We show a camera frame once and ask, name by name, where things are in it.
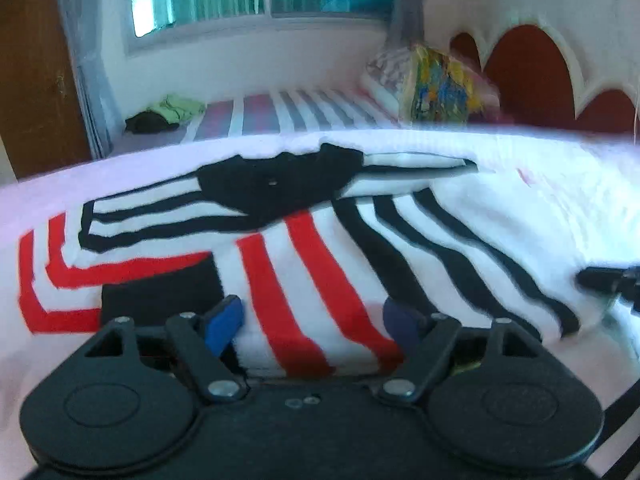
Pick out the brown wooden door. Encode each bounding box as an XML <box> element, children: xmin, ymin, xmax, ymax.
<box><xmin>0</xmin><ymin>0</ymin><xmax>94</xmax><ymax>182</ymax></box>

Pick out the red white scalloped headboard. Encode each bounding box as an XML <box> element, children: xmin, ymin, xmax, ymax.
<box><xmin>425</xmin><ymin>0</ymin><xmax>640</xmax><ymax>137</ymax></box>

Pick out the striped bed sheet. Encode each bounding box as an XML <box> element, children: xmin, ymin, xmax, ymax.
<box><xmin>107</xmin><ymin>85</ymin><xmax>407</xmax><ymax>157</ymax></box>

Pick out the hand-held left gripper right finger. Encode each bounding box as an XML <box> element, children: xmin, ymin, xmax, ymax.
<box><xmin>377</xmin><ymin>297</ymin><xmax>544</xmax><ymax>406</ymax></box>

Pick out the colourful printed pillow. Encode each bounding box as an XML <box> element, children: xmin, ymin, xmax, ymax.
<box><xmin>404</xmin><ymin>45</ymin><xmax>502</xmax><ymax>124</ymax></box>

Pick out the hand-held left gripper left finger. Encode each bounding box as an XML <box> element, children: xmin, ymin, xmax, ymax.
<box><xmin>82</xmin><ymin>295</ymin><xmax>250</xmax><ymax>405</ymax></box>

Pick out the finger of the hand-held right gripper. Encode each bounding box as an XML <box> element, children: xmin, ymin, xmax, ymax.
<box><xmin>575</xmin><ymin>265</ymin><xmax>640</xmax><ymax>317</ymax></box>

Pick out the pink striped pillow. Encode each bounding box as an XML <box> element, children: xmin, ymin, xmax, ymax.
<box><xmin>362</xmin><ymin>47</ymin><xmax>417</xmax><ymax>122</ymax></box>

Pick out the green cloth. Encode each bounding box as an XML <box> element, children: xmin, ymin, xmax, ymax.
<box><xmin>150</xmin><ymin>94</ymin><xmax>207</xmax><ymax>125</ymax></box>

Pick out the white blanket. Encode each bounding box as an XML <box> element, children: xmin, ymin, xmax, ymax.
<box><xmin>0</xmin><ymin>127</ymin><xmax>640</xmax><ymax>480</ymax></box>

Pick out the dark cloth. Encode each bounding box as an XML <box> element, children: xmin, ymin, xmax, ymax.
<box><xmin>125</xmin><ymin>111</ymin><xmax>182</xmax><ymax>135</ymax></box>

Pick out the grey sheer curtain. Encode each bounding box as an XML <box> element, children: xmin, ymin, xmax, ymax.
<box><xmin>56</xmin><ymin>0</ymin><xmax>120</xmax><ymax>159</ymax></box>
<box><xmin>389</xmin><ymin>0</ymin><xmax>432</xmax><ymax>53</ymax></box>

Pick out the red black striped white sweater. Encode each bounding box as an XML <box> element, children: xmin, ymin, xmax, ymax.
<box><xmin>17</xmin><ymin>142</ymin><xmax>583</xmax><ymax>381</ymax></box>

